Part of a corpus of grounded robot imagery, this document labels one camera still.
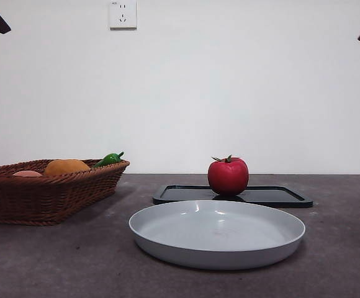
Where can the red tomato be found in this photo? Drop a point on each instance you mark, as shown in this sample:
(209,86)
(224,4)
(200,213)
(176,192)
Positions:
(228,177)

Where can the pink round fruit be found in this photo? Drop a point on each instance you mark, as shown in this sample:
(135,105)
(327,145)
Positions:
(26,174)

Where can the orange fruit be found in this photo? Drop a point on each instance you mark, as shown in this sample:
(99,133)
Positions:
(65,167)

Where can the green pepper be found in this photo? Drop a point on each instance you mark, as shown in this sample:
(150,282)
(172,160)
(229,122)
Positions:
(107,159)

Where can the dark rectangular tray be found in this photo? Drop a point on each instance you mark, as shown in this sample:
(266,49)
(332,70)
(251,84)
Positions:
(276,195)

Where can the brown wicker basket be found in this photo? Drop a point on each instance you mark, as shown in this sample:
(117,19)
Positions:
(43,198)

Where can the pale grey round plate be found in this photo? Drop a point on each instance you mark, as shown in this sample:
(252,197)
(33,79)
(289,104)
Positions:
(214,232)

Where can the white wall socket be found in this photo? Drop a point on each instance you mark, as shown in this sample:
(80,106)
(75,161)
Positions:
(123,15)

